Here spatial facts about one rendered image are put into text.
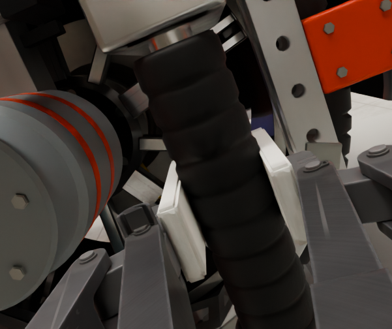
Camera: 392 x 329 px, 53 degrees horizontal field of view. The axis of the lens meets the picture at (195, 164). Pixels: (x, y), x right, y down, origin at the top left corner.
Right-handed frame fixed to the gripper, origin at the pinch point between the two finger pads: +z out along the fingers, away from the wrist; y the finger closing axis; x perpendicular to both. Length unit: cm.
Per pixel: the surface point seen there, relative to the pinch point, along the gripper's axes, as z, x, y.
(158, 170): 46.3, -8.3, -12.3
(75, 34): 46, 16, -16
